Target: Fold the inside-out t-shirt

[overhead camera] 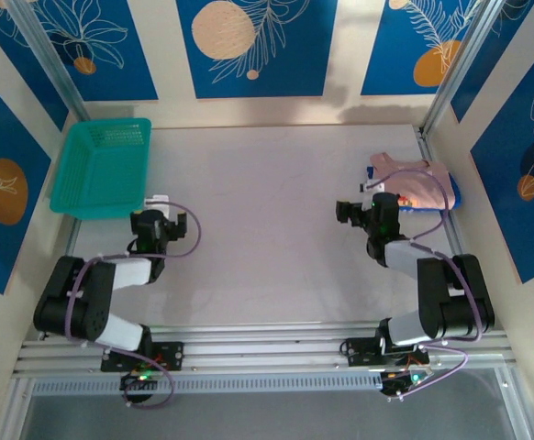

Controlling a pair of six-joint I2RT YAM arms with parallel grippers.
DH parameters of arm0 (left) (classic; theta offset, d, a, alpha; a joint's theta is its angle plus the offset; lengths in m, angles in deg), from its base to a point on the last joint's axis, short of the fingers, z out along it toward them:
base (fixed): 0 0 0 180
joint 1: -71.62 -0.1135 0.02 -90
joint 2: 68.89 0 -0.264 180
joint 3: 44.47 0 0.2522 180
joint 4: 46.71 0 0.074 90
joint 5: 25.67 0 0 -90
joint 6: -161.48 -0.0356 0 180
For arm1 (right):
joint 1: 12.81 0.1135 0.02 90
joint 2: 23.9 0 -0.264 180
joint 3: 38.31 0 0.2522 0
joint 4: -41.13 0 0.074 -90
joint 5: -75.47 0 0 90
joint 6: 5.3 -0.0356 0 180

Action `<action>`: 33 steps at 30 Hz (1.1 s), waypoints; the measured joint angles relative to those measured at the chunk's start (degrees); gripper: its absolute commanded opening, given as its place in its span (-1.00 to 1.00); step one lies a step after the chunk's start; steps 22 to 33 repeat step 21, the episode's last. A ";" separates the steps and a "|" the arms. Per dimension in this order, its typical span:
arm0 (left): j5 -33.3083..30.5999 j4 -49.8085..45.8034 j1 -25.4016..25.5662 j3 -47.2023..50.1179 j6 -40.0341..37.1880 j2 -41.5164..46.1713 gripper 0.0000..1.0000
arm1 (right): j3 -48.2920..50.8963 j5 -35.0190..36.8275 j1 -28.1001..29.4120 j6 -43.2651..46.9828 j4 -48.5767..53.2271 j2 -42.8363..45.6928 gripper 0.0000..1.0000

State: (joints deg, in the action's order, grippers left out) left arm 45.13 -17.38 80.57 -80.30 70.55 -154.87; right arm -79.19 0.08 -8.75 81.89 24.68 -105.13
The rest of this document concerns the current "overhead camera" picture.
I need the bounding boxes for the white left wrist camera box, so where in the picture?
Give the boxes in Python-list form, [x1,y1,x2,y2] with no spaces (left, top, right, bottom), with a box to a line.
[143,194,172,219]

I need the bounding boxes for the blue folded t-shirt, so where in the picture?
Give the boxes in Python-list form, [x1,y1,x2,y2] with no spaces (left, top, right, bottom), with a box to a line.
[365,164,463,215]

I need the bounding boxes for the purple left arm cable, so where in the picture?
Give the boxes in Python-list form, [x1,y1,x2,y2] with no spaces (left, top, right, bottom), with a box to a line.
[64,203,203,409]

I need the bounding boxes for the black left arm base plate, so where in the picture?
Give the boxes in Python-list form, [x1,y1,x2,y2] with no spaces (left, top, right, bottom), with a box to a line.
[100,341,185,372]

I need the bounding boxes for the blue floral wall panel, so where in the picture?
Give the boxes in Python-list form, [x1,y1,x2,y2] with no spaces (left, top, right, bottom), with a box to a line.
[0,63,52,294]
[361,0,477,96]
[176,0,339,100]
[450,0,534,124]
[471,43,534,285]
[32,0,159,102]
[0,0,70,133]

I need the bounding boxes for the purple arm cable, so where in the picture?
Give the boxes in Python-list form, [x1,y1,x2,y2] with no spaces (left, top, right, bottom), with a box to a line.
[64,203,203,409]
[376,169,484,400]

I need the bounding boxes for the grey slotted cable duct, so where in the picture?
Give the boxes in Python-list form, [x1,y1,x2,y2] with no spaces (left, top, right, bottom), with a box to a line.
[31,371,387,396]

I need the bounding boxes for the aluminium corner post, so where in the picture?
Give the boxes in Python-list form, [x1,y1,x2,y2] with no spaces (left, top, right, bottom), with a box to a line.
[422,0,502,134]
[7,0,98,134]

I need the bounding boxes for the teal plastic basket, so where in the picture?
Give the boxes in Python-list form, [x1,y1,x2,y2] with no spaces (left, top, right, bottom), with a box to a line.
[49,117,152,221]

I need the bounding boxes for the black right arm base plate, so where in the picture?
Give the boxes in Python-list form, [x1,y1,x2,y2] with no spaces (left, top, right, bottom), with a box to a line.
[342,337,431,368]

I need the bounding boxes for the aluminium mounting rail frame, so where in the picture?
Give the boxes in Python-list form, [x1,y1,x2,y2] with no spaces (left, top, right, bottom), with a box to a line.
[12,320,518,380]

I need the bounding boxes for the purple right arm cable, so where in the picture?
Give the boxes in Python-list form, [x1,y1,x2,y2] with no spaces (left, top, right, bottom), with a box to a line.
[376,169,484,400]

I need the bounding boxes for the pink t-shirt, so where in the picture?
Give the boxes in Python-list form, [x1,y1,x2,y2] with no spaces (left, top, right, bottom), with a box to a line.
[368,152,462,210]

